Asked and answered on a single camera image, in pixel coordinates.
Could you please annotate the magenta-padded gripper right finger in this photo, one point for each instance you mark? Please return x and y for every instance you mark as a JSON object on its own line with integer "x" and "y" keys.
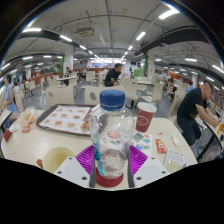
{"x": 150, "y": 170}

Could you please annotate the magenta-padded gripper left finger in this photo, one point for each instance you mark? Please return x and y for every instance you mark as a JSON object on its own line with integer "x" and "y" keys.
{"x": 71, "y": 170}

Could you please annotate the clear blue-capped water bottle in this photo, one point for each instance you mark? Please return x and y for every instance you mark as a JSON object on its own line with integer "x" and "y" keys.
{"x": 111, "y": 133}

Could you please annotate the small red sauce packet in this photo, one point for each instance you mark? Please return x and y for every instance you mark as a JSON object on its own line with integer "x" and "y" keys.
{"x": 26, "y": 129}
{"x": 160, "y": 146}

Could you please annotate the clear plastic wrapped packet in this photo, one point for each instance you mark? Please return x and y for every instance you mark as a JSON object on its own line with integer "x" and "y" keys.
{"x": 175, "y": 160}

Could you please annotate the colourful printed leaflet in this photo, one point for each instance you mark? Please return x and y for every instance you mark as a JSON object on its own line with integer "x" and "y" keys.
{"x": 142, "y": 141}

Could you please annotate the small white sachet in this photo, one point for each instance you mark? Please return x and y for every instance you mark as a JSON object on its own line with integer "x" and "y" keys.
{"x": 175, "y": 140}

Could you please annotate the flat round red coaster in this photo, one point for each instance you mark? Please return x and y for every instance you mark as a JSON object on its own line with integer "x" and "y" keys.
{"x": 110, "y": 183}

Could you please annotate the round brown bun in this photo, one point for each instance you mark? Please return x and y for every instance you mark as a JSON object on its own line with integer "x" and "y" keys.
{"x": 85, "y": 127}

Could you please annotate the red paper cup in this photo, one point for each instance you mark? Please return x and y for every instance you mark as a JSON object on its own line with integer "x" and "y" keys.
{"x": 145, "y": 118}

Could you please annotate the printed paper tray liner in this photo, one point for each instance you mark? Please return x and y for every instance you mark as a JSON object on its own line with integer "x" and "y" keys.
{"x": 65, "y": 118}

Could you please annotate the brown plastic food tray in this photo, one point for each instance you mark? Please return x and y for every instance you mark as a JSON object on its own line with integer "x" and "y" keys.
{"x": 40, "y": 124}

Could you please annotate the white crumpled napkin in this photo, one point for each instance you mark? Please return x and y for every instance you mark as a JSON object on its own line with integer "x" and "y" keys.
{"x": 94, "y": 108}

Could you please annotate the clear plastic food bag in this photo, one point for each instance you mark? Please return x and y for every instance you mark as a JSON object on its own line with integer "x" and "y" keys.
{"x": 28, "y": 117}

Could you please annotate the dark red flat pouch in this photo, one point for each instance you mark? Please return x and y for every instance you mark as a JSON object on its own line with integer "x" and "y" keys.
{"x": 8, "y": 135}

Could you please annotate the beige dark-edged side table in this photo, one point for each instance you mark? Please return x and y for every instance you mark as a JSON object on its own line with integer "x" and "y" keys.
{"x": 215, "y": 136}
{"x": 4, "y": 116}

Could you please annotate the beige chair with oval hole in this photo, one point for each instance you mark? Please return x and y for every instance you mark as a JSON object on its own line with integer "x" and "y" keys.
{"x": 100, "y": 95}
{"x": 61, "y": 96}

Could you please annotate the person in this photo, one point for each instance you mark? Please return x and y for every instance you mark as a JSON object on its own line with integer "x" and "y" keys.
{"x": 172, "y": 86}
{"x": 8, "y": 98}
{"x": 68, "y": 73}
{"x": 111, "y": 76}
{"x": 190, "y": 87}
{"x": 191, "y": 106}

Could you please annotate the group of beige chairs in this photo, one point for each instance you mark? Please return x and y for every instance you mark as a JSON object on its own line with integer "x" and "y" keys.
{"x": 156, "y": 91}

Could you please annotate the ceiling air conditioner unit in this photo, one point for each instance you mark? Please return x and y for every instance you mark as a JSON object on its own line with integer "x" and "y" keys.
{"x": 85, "y": 32}

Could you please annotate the group of ceiling lights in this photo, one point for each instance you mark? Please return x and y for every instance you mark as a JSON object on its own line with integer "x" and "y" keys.
{"x": 168, "y": 14}

